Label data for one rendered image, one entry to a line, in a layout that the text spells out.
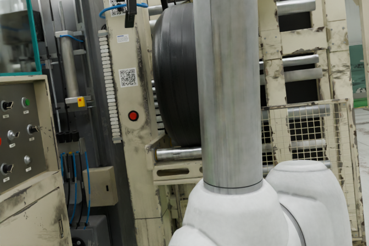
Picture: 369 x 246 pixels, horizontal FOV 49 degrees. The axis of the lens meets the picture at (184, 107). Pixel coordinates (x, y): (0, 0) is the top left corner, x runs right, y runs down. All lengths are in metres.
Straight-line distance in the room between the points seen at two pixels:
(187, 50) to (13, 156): 0.69
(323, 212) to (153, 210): 1.08
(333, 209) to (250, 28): 0.38
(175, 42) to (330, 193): 0.85
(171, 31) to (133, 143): 0.51
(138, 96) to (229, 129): 1.09
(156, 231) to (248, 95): 1.25
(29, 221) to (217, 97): 0.98
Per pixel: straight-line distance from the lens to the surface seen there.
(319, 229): 0.80
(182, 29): 1.49
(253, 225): 0.66
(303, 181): 0.80
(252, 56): 0.63
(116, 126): 1.75
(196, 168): 1.59
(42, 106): 1.64
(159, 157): 1.63
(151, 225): 1.81
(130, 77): 1.70
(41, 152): 1.64
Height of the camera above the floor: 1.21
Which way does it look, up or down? 5 degrees down
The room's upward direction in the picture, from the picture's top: 7 degrees counter-clockwise
